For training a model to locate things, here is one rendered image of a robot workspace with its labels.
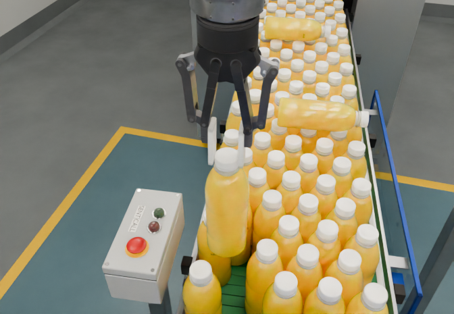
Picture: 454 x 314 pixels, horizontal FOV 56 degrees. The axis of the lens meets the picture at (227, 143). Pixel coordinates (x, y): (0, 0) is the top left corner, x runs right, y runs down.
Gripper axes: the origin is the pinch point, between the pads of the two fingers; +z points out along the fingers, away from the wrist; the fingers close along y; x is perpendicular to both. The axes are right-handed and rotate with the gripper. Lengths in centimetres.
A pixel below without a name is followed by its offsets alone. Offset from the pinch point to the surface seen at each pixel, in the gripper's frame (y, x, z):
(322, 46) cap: 19, 82, 24
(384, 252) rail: 33, 13, 37
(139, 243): -15.7, -2.6, 23.7
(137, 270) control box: -14.7, -7.4, 24.9
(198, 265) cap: -4.1, -5.5, 23.7
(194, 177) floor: -39, 128, 135
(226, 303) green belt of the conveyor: 0.1, 0.2, 44.8
